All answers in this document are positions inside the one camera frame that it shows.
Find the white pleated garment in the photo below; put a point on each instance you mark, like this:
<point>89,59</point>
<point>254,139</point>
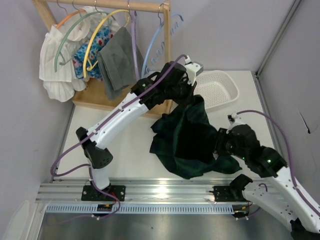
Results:
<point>61,65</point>

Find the yellow hanger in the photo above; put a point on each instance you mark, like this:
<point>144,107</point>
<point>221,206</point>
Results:
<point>100,27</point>

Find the wooden clothes rack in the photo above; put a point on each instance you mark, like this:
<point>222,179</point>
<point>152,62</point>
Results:
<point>93,96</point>

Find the blue floral garment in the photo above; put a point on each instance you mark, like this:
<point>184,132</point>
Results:
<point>99,41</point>

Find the purple hanger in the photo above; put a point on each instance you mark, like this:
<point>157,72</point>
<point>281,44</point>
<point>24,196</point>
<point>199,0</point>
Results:
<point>133,41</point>

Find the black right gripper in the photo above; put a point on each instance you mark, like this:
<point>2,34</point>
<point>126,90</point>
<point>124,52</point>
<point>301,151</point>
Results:
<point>219,144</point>

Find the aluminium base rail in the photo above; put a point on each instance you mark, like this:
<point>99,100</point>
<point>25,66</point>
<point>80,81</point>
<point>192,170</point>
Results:
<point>137,191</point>

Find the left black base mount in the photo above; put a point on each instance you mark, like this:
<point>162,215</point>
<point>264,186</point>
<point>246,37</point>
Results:
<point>90,194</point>

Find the white perforated plastic basket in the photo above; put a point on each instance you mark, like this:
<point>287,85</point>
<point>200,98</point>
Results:
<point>217,88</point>

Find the orange hanger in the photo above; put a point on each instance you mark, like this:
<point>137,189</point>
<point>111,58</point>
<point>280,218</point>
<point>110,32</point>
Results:
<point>78,11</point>

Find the light blue hanger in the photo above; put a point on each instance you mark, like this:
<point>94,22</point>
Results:
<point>159,51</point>

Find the dark green plaid garment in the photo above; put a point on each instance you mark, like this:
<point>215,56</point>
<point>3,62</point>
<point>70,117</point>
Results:
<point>184,141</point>

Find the grey pleated skirt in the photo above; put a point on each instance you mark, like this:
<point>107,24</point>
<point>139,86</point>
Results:
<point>116,64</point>

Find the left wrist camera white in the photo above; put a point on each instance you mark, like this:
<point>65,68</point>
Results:
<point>193,70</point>

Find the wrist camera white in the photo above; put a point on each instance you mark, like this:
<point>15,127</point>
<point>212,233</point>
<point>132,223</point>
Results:
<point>234,121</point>
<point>193,70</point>

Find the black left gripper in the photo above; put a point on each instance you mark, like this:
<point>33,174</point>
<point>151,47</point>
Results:
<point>188,90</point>

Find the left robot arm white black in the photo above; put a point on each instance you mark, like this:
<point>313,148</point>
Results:
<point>174,82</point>

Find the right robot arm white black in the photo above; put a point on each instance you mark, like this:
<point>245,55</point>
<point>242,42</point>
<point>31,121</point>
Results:
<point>298,212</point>

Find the green hanger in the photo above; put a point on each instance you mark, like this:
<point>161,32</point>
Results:
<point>77,29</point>

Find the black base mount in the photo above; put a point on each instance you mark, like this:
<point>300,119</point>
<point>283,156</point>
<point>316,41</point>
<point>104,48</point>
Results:
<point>90,194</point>
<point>223,193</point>

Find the white slotted cable duct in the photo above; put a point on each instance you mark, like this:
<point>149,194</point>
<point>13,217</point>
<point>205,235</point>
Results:
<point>130,208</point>

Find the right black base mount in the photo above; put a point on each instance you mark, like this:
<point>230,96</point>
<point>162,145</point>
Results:
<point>223,193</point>

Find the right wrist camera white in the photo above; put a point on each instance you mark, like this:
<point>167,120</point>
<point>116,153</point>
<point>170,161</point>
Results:
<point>234,121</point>

